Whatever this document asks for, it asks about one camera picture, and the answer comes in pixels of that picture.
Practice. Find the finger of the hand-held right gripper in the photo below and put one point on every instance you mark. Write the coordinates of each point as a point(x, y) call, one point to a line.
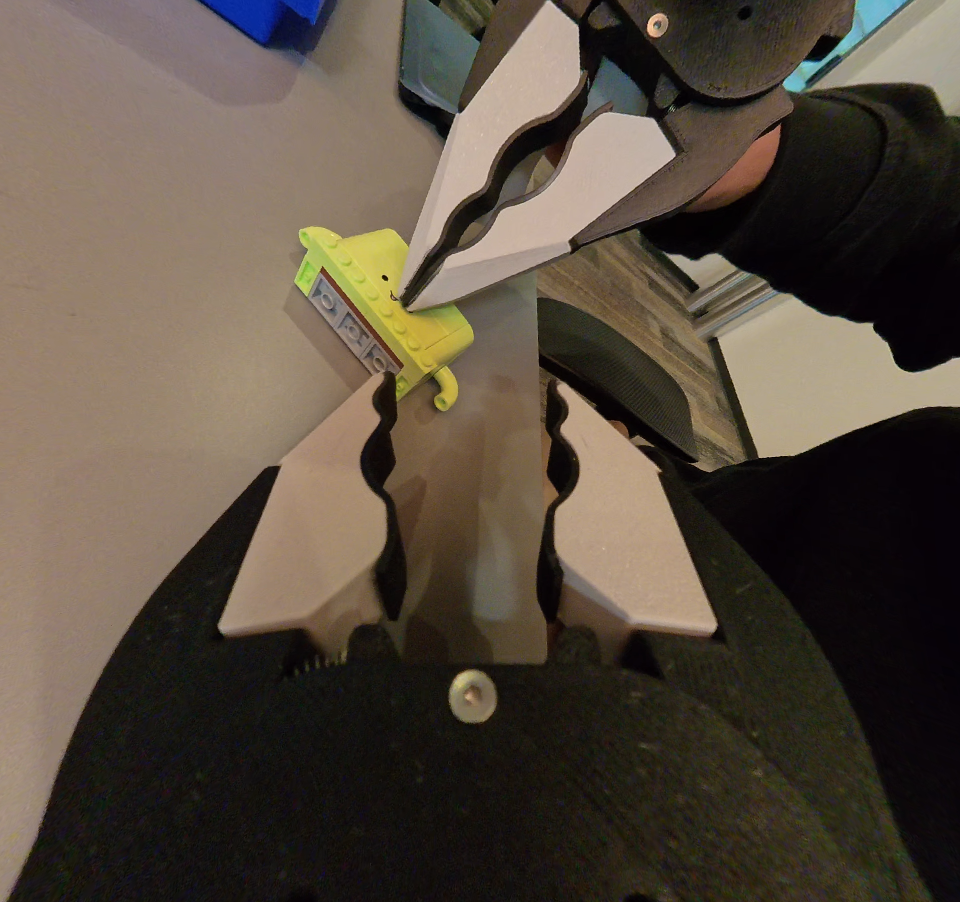
point(585, 197)
point(510, 77)

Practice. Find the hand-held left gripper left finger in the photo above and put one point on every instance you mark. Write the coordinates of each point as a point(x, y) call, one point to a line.
point(307, 542)

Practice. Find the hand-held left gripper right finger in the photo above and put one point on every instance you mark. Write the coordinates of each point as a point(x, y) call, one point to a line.
point(630, 542)

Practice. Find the lime brown brick figure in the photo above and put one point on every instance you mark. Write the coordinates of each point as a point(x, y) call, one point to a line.
point(375, 280)

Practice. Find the person's right forearm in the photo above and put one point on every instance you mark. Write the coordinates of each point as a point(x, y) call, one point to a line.
point(862, 205)

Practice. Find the person's right hand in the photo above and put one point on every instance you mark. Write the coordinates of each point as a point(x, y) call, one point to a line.
point(750, 179)

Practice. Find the dark grey flat panel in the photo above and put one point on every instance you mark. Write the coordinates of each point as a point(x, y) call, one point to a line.
point(431, 55)

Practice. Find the black mesh chair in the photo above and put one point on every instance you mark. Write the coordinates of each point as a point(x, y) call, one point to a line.
point(615, 385)

